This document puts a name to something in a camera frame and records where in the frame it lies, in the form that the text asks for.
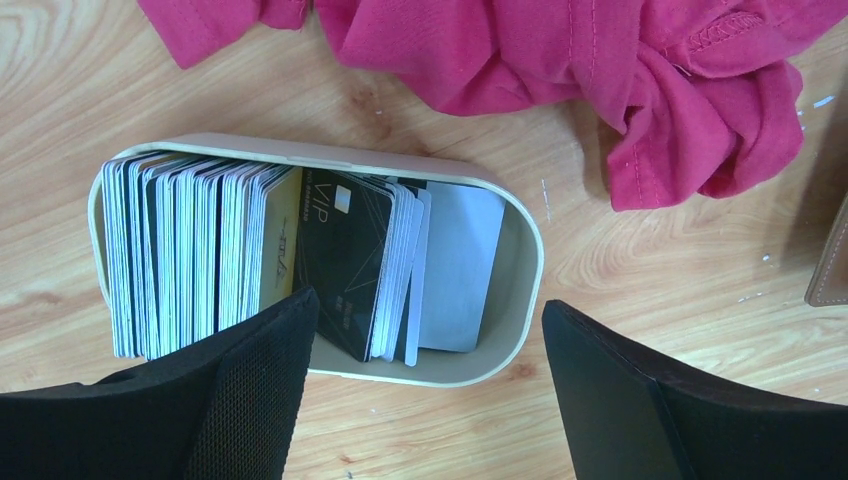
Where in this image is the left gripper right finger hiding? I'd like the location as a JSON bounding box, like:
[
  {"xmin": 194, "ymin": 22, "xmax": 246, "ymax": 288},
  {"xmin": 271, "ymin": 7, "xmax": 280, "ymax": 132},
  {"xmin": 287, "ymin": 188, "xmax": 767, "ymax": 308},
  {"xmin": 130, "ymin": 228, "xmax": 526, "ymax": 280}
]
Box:
[{"xmin": 541, "ymin": 300, "xmax": 847, "ymax": 479}]

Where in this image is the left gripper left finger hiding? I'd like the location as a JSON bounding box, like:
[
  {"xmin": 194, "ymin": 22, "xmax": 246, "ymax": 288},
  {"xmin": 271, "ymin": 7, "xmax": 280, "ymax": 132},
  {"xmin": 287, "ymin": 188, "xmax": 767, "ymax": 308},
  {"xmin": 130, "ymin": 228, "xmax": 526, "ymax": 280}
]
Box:
[{"xmin": 1, "ymin": 288, "xmax": 319, "ymax": 479}]

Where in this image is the brown leather card holder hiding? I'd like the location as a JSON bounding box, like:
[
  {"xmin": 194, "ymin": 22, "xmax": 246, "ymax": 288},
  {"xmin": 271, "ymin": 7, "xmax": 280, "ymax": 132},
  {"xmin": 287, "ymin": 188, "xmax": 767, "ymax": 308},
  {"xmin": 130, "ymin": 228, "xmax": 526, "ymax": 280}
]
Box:
[{"xmin": 805, "ymin": 197, "xmax": 847, "ymax": 307}]

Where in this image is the beige oval card box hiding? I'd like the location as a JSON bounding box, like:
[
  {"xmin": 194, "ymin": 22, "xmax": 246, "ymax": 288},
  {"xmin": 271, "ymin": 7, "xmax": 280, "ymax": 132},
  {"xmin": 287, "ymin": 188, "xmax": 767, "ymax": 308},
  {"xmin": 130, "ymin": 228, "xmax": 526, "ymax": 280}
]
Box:
[{"xmin": 120, "ymin": 132, "xmax": 544, "ymax": 388}]

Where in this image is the magenta cloth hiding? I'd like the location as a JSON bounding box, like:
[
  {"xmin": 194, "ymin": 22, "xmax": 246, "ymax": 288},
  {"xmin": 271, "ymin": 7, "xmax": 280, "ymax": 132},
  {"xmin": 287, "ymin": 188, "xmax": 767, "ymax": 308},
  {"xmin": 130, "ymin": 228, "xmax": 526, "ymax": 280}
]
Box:
[{"xmin": 140, "ymin": 0, "xmax": 847, "ymax": 211}]

